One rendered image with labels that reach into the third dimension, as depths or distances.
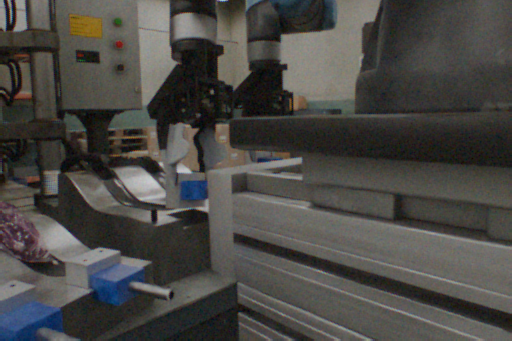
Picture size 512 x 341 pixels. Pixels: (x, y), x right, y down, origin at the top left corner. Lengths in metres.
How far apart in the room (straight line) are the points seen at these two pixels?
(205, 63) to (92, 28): 0.95
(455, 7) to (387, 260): 0.14
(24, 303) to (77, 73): 1.10
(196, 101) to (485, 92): 0.43
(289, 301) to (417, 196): 0.13
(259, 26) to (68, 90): 0.78
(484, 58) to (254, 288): 0.23
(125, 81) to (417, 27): 1.37
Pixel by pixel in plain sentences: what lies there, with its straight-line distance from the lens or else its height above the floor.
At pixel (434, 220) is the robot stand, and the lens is 0.24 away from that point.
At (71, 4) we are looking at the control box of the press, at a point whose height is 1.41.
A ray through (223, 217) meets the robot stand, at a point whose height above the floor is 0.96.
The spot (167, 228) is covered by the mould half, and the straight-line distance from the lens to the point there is 0.60.
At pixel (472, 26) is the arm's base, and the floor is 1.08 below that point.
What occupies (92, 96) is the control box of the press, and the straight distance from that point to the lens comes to 1.48.
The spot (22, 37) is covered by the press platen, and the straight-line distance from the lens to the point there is 1.30.
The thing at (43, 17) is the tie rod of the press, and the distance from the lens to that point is 1.33.
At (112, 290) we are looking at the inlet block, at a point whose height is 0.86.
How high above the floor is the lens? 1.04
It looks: 6 degrees down
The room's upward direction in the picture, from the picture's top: 2 degrees counter-clockwise
